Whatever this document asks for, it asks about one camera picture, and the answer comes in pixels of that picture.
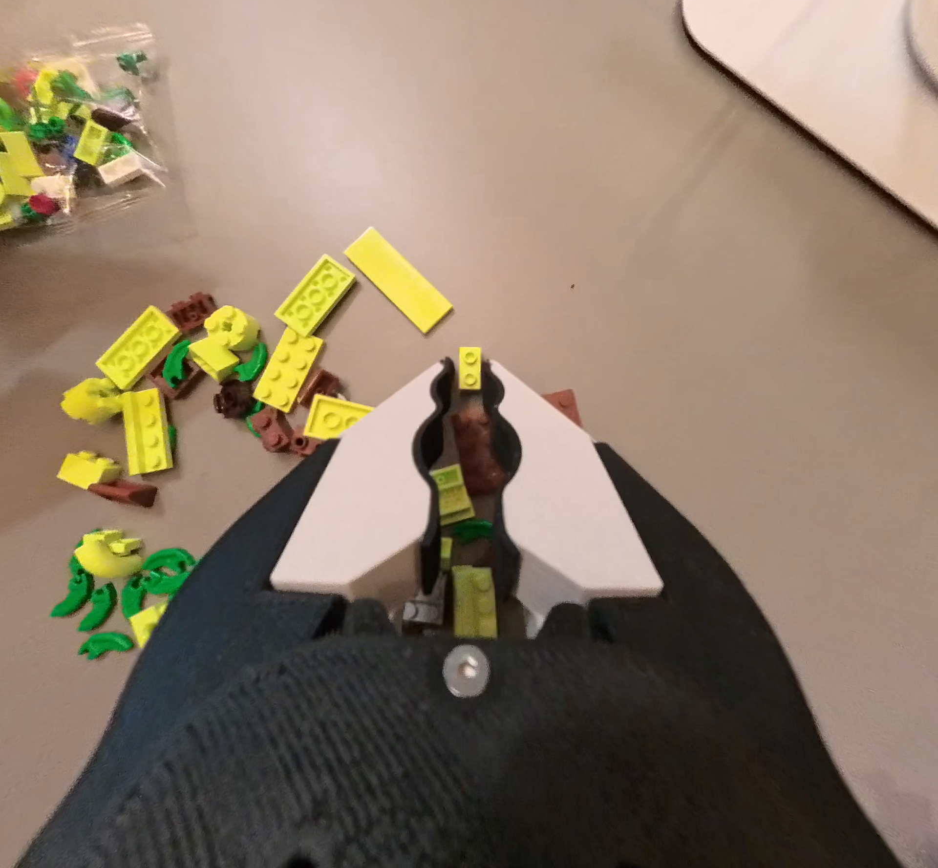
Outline lime flat tile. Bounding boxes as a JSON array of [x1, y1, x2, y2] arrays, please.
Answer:
[[343, 226, 454, 334]]

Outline large brown studded plate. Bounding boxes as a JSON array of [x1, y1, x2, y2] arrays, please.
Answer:
[[541, 388, 587, 438]]

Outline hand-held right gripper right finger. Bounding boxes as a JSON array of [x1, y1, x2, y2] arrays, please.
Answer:
[[486, 359, 665, 636]]

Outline pile of toy bricks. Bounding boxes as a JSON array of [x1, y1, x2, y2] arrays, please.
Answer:
[[50, 253, 514, 664]]

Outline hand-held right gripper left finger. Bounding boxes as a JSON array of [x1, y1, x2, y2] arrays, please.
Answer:
[[270, 357, 451, 626]]

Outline small sealed bag of pieces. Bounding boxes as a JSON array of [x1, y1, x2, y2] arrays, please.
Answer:
[[0, 21, 168, 233]]

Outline white monitor stand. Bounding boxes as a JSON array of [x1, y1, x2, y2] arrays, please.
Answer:
[[682, 0, 938, 232]]

